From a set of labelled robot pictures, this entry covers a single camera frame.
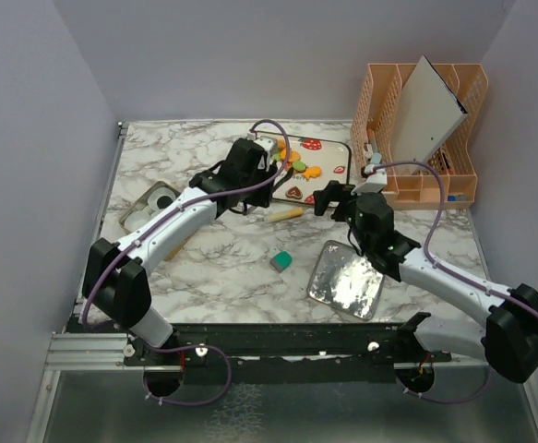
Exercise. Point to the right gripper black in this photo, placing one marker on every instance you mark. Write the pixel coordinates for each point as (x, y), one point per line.
(334, 192)

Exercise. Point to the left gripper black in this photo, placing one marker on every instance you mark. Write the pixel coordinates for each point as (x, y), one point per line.
(261, 198)

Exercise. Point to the black sandwich cookie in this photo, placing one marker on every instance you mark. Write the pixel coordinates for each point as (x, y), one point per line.
(163, 202)

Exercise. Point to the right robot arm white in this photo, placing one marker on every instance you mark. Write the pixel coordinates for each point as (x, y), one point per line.
(502, 325)

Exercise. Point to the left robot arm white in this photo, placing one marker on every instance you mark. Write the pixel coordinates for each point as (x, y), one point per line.
(117, 273)

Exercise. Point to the orange fish cookie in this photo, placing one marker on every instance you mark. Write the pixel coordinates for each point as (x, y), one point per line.
(312, 172)

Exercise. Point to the strawberry pattern tray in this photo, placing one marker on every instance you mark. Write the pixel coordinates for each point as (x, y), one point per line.
(312, 164)

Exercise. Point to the brown heart cookie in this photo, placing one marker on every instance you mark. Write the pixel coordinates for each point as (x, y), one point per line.
(294, 193)

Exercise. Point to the green macaron cookie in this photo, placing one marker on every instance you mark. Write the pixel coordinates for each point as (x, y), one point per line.
(299, 166)

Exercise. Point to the yellow orange highlighter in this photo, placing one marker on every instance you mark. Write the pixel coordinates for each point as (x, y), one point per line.
(285, 215)

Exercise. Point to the cookie pile orange green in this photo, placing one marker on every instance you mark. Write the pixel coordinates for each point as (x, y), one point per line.
(283, 153)

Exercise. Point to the light blue eraser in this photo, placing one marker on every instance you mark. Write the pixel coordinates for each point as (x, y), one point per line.
(376, 159)

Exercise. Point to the silver tin lid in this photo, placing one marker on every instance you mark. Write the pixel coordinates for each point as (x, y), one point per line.
(345, 282)

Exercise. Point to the green grey eraser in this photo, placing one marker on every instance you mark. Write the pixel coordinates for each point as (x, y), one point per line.
(281, 261)

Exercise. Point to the gold cookie tin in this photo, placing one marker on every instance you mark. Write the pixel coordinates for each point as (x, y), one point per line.
(141, 203)

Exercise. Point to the white paper cup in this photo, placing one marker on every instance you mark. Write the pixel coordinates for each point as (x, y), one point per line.
(136, 220)
(162, 191)

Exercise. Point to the peach desk organizer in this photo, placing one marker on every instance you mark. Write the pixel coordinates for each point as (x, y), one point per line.
(448, 176)

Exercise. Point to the grey white board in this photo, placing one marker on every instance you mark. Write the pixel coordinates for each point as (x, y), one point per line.
(428, 113)

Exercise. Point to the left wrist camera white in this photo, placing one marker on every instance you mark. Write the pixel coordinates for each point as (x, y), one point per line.
(269, 145)

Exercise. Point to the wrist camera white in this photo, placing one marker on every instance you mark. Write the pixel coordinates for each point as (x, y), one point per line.
(375, 180)
(269, 145)

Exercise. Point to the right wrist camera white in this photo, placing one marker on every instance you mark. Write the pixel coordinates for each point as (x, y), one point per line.
(375, 180)

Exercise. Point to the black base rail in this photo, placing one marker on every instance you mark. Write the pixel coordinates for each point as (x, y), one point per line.
(210, 354)

